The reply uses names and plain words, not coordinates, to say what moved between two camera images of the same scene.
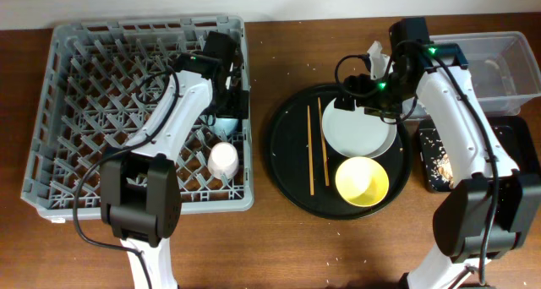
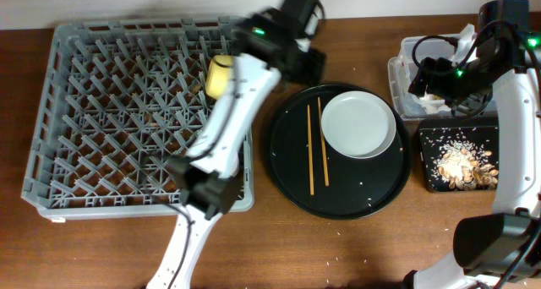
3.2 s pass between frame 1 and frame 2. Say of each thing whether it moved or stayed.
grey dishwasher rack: stayed
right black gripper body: moved
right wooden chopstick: stayed
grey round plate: stayed
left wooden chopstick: stayed
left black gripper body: moved
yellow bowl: moved
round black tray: stayed
